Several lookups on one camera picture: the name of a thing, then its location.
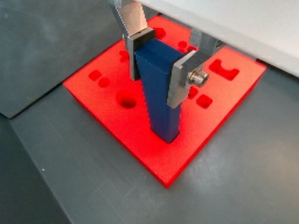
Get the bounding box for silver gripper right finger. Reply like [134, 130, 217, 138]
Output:
[167, 28, 225, 109]

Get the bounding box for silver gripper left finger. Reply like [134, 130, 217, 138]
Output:
[113, 0, 155, 81]

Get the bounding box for blue rectangular block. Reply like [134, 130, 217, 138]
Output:
[135, 38, 183, 143]

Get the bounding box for red shape-sorting board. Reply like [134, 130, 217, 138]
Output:
[62, 14, 269, 189]

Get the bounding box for grey upright panel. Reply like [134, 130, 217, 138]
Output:
[0, 0, 121, 118]

